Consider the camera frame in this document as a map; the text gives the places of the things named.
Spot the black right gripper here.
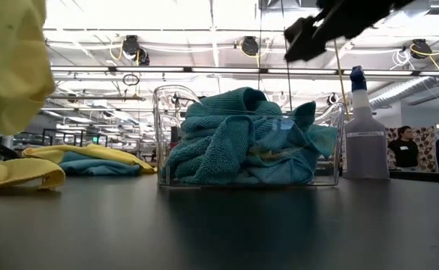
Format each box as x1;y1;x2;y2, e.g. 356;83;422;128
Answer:
284;0;415;64

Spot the light blue microfiber towel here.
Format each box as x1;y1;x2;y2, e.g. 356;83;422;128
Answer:
59;151;142;177
164;86;339;185

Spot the clear plastic basket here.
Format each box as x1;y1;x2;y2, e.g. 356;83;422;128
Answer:
152;84;347;188

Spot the yellow microfiber towel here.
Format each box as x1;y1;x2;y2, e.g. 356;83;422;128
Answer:
21;143;158;176
0;0;56;137
0;157;67;193

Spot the long ceiling light bar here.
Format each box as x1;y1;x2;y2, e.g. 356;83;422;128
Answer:
50;65;439;76

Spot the translucent spray bottle blue nozzle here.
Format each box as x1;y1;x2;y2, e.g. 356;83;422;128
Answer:
342;65;391;180

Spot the patterned partition board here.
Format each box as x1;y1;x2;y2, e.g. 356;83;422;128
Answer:
385;125;438;173

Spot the black hanging cable with coil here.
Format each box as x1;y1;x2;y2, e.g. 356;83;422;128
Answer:
284;37;293;113

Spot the yellow hanging cable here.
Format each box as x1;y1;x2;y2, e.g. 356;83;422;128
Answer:
332;39;352;122

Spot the black ceiling cable reel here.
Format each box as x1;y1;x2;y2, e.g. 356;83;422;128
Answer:
121;34;151;67
240;35;260;58
410;38;433;60

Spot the silver ventilation duct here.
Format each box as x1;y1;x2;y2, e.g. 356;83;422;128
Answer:
368;74;439;110

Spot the black metal frame station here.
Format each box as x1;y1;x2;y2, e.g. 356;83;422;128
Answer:
41;128;110;149

